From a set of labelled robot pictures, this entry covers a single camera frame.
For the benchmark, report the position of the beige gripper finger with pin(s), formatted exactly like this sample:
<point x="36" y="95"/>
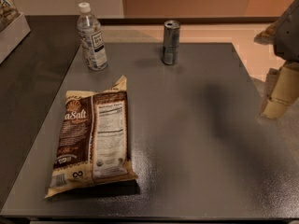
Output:
<point x="273" y="108"/>

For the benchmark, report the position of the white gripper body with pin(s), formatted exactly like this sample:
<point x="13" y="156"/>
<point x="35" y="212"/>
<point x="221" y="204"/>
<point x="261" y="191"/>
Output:
<point x="288" y="36"/>

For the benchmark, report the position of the brown sea salt chip bag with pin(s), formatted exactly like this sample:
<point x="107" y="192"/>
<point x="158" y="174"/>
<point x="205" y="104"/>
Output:
<point x="93" y="140"/>

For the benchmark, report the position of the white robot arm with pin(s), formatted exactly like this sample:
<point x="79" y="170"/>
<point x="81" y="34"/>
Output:
<point x="283" y="35"/>

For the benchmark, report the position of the silver drink can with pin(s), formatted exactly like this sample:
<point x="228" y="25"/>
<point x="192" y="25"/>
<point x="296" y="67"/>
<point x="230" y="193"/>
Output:
<point x="171" y="42"/>

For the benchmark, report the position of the clear plastic water bottle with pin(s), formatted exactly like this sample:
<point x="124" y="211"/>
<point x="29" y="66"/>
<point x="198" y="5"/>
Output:
<point x="90" y="34"/>

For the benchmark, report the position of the white box of snacks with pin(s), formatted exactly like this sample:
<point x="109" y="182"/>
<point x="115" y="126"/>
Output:
<point x="13" y="28"/>

